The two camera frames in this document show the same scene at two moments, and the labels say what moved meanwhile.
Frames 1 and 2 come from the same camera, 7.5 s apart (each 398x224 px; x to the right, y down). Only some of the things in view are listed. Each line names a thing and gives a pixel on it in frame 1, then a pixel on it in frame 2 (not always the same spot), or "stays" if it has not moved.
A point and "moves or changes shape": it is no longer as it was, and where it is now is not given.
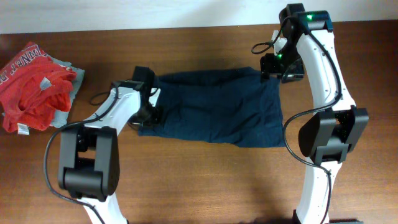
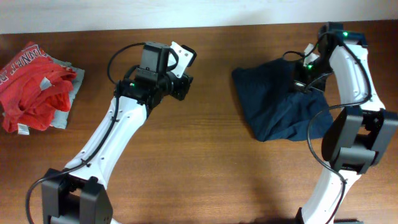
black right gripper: (268, 66) -> (318, 86)
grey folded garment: (61, 119) stays
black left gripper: (155, 119) -> (180, 92)
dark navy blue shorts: (234, 106) moves or changes shape
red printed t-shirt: (32, 86) stays
